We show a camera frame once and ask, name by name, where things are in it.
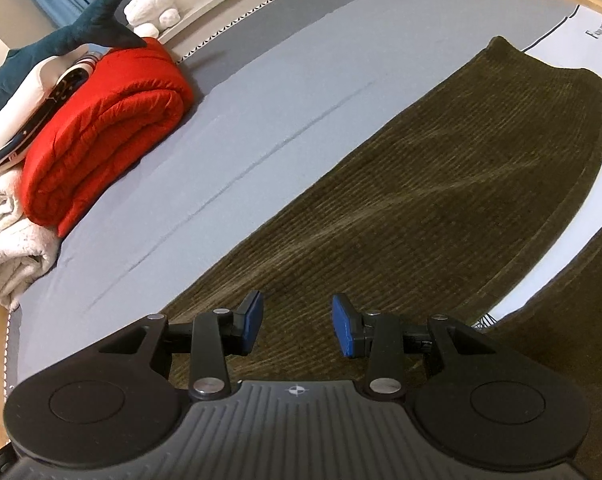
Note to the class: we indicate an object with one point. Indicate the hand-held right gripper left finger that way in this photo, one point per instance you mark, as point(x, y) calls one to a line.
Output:
point(250, 322)

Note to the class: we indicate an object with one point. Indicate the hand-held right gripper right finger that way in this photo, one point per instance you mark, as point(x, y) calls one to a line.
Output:
point(345, 325)

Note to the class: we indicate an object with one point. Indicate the grey bed mattress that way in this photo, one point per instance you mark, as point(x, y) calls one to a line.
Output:
point(281, 85)

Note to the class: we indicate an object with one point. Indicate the red folded quilt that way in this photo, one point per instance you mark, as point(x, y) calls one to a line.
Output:
point(106, 125)

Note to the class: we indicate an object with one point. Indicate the white fleece folded blanket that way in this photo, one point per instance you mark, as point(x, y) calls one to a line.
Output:
point(11, 250)

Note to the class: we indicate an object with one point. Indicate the white navy trimmed folded quilt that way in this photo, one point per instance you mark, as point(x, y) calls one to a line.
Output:
point(26, 110)

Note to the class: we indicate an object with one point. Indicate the beige window ledge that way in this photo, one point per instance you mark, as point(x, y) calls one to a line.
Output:
point(196, 15)

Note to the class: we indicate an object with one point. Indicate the white plush toy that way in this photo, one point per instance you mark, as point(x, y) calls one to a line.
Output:
point(151, 7)

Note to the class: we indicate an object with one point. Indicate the dark teal shark plush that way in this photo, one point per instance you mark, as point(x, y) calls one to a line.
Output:
point(71, 35)

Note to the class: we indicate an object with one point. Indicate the white printed bed sheet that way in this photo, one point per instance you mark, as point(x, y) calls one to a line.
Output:
point(581, 40)

